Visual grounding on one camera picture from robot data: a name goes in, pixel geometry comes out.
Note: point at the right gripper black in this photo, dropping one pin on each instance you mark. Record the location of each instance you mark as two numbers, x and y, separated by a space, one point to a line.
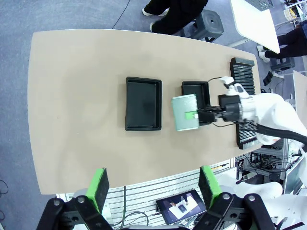
229 107

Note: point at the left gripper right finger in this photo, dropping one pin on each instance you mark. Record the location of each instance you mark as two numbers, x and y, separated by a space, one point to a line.
211 191

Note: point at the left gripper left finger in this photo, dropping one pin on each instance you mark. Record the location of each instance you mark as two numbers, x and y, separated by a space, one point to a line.
96 191

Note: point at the black plastic ESD tray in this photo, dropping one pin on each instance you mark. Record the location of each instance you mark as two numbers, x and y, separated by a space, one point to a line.
192 87
142 105

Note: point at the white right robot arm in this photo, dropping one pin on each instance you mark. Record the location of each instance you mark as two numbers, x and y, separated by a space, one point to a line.
271 110

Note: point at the black slotted board rack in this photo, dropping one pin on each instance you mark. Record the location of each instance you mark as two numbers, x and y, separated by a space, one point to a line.
242 72

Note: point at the black foot pedal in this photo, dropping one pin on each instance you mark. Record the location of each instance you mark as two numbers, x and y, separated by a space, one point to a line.
268 78

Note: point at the grey plastic stool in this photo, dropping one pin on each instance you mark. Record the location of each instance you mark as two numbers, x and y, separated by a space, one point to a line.
211 24
283 64

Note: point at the large white table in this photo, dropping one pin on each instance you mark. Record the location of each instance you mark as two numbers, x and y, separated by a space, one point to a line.
254 24

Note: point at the person in navy coat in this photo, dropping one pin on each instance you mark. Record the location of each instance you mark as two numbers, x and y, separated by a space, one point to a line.
177 14

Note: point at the person in white shoes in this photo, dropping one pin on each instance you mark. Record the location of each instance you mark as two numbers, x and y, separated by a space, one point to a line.
292 40

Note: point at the grey perforated plastic basket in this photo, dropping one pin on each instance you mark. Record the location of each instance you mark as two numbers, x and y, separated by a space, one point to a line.
262 3

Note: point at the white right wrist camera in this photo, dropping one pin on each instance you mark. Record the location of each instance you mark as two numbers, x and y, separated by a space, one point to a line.
230 83

